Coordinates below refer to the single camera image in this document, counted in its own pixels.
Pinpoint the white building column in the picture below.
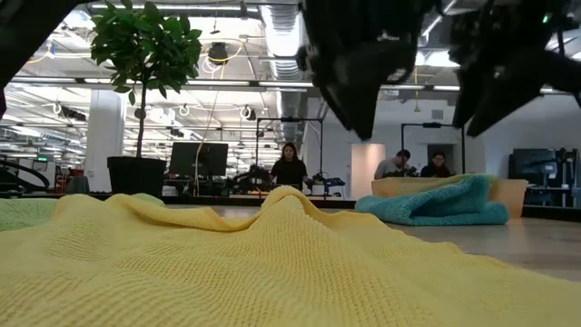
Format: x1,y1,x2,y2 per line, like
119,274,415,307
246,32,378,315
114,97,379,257
84,88,124,192

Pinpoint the green leafy small tree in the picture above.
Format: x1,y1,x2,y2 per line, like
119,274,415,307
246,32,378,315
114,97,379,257
89,0,203,159

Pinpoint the yellow microfiber towel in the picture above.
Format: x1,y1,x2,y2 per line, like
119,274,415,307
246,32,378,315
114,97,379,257
0,184,581,327

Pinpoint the dark monitor on stand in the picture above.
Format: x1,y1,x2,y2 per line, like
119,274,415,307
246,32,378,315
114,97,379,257
507,147,580,208

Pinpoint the black ceiling cable reel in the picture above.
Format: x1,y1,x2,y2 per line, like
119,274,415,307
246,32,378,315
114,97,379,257
207,42,231,64

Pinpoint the teal microfiber towel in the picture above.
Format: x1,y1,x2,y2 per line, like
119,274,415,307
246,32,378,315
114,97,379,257
354,174,510,227

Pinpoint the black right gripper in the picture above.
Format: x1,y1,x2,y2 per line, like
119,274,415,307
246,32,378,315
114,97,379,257
448,0,581,137

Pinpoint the black computer monitor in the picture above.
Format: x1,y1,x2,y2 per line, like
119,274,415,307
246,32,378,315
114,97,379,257
168,141,230,179

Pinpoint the silver ventilation duct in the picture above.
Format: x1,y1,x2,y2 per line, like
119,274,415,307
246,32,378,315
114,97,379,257
261,2,310,81

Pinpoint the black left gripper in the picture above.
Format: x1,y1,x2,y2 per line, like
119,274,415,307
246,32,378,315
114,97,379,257
297,0,437,142

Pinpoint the black curved cable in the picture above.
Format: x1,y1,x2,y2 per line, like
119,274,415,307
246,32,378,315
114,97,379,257
0,158,51,193

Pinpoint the orange translucent plastic bin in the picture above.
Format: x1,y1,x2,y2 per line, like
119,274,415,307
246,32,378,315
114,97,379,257
370,175,530,219

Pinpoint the lime green microfiber towel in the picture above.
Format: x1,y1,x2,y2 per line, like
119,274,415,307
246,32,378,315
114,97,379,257
0,193,167,231

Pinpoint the black plant pot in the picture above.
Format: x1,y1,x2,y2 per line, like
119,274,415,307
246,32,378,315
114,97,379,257
106,156,168,200

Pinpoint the person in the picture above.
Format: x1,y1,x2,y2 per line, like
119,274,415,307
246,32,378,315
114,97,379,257
271,142,309,191
374,149,412,180
419,152,453,178

